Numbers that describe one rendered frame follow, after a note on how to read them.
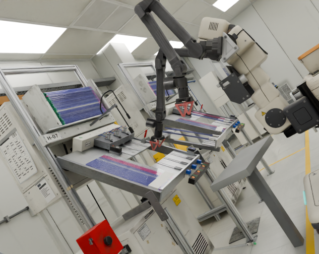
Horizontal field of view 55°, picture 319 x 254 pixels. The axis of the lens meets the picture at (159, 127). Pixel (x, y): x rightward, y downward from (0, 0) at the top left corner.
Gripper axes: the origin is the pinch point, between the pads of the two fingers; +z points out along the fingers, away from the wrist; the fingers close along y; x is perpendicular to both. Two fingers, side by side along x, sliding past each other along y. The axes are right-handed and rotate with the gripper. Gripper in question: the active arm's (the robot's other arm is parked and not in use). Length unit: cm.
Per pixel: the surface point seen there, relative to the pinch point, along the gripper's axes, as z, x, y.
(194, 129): 4, 2, -85
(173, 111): -1, -35, -117
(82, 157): 1, -30, 48
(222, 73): -23, -61, -451
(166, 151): 3.8, 5.4, -7.9
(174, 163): 1.3, 20.8, 15.7
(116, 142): -3.4, -22.6, 19.6
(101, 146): -0.8, -29.4, 28.0
